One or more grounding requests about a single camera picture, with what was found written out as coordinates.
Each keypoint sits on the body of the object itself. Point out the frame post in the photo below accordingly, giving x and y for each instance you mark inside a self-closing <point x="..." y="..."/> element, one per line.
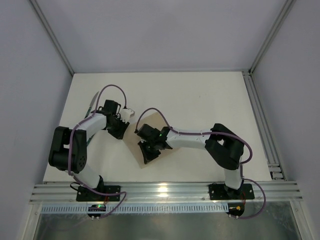
<point x="51" y="34"/>
<point x="272" y="33"/>

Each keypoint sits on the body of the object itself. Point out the front aluminium rail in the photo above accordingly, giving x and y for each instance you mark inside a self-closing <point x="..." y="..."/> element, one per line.
<point x="161" y="192"/>

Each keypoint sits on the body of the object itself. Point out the beige cloth napkin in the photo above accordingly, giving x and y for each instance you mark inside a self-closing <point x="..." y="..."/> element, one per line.
<point x="131" y="139"/>

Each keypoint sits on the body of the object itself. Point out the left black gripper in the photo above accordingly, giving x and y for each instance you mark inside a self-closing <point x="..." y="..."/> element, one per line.
<point x="120" y="130"/>

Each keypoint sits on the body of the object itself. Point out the green handled knife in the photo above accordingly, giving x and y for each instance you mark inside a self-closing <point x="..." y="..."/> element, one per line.
<point x="88" y="113"/>

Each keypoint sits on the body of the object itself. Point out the left controller board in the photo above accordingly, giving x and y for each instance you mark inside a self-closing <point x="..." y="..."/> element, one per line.
<point x="95" y="211"/>

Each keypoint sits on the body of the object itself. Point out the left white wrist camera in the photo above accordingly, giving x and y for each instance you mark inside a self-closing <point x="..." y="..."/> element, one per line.
<point x="126" y="114"/>

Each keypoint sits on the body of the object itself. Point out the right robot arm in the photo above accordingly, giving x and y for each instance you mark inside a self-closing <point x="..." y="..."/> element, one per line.
<point x="222" y="145"/>

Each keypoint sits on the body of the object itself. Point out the right controller board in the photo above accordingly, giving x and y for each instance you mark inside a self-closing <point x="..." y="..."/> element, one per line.
<point x="235" y="210"/>

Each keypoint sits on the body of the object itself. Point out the controller board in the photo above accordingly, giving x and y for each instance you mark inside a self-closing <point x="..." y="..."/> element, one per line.
<point x="95" y="211"/>
<point x="235" y="210"/>

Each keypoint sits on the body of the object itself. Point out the left frame post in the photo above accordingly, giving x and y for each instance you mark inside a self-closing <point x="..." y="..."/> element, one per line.
<point x="51" y="34"/>

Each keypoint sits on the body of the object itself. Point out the right frame post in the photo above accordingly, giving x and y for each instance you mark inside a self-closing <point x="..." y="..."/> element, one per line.
<point x="272" y="33"/>

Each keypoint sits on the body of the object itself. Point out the right aluminium side rail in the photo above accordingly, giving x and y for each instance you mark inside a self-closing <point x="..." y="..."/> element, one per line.
<point x="269" y="147"/>

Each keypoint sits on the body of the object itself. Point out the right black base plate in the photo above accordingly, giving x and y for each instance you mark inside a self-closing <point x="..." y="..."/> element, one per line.
<point x="219" y="191"/>

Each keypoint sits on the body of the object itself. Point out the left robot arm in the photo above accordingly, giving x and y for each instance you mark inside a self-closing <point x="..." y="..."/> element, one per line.
<point x="68" y="151"/>

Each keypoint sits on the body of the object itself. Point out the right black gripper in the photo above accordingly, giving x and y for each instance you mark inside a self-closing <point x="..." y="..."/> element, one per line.
<point x="150" y="152"/>

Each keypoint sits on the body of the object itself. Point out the slotted cable duct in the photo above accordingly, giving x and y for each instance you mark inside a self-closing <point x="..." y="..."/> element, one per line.
<point x="138" y="208"/>

